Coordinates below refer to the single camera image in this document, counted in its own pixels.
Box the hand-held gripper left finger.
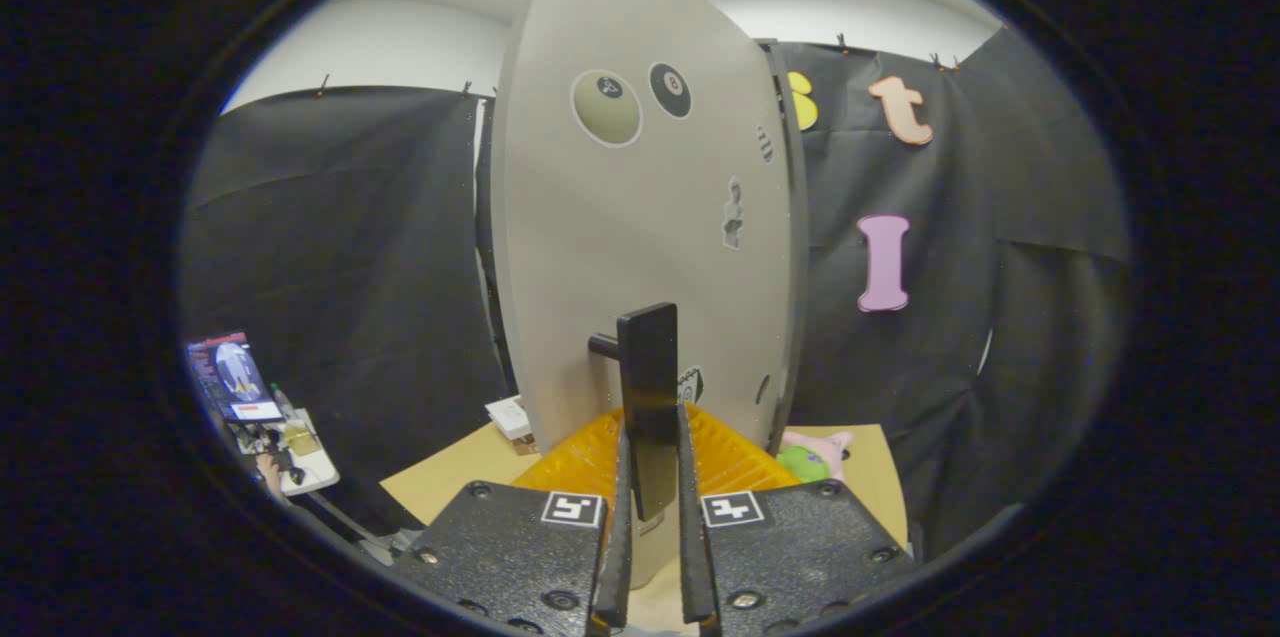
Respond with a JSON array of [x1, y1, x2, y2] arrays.
[[390, 407, 635, 637]]

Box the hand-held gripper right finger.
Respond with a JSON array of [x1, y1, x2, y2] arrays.
[[677, 403, 918, 637]]

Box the grey shoe cabinet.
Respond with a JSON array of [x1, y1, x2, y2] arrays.
[[765, 39, 810, 454]]

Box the pink green plush toy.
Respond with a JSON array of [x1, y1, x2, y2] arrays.
[[777, 429, 855, 484]]

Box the small white box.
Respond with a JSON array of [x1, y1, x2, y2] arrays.
[[485, 395, 533, 442]]

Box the white side table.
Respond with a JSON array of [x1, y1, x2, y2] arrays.
[[235, 407, 341, 498]]

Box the laptop screen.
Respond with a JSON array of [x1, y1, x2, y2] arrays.
[[185, 330, 286, 425]]

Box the black backdrop cloth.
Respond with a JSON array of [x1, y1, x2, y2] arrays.
[[180, 25, 1133, 563]]

